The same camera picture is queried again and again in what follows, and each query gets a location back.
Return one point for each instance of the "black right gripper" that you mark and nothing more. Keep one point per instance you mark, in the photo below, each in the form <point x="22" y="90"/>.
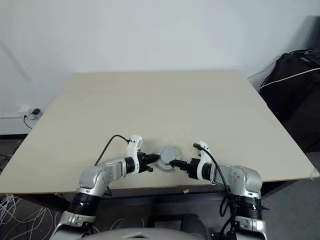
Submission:
<point x="192" y="168"/>

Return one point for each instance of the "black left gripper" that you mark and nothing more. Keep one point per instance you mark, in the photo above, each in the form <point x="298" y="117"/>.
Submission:
<point x="143" y="162"/>

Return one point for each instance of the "grey motor stator housing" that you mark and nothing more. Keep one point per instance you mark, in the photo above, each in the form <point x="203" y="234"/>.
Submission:
<point x="166" y="169"/>

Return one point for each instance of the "silver motor end cover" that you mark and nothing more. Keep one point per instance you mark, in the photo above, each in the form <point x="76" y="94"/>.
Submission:
<point x="170" y="153"/>

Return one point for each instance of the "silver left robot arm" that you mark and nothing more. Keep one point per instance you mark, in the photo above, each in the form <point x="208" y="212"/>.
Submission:
<point x="100" y="175"/>

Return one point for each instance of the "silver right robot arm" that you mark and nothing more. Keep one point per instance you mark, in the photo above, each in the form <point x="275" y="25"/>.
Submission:
<point x="240" y="175"/>

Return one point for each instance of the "grey robot torso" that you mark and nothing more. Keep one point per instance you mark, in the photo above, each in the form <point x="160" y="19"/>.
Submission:
<point x="160" y="235"/>

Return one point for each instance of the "black power adapter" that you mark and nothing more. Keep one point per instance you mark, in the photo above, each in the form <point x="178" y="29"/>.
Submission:
<point x="36" y="111"/>

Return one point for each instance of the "black equipment case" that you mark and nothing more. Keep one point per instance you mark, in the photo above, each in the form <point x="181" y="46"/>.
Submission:
<point x="292" y="100"/>

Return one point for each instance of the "clear tape on table corner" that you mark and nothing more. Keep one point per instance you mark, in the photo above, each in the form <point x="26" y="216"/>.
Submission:
<point x="315" y="173"/>

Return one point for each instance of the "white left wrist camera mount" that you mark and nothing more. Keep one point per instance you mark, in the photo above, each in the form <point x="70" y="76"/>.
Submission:
<point x="133" y="147"/>

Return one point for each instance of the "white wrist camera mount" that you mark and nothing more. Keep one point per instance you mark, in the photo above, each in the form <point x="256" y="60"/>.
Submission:
<point x="203" y="152"/>
<point x="133" y="147"/>

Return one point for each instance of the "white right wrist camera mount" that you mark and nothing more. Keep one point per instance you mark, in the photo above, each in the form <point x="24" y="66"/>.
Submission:
<point x="203" y="152"/>

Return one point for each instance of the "black table frame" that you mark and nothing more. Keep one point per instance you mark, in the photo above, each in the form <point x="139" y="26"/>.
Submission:
<point x="140" y="197"/>

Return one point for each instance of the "white wall socket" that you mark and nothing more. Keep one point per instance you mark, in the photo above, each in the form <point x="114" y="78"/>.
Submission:
<point x="25" y="109"/>

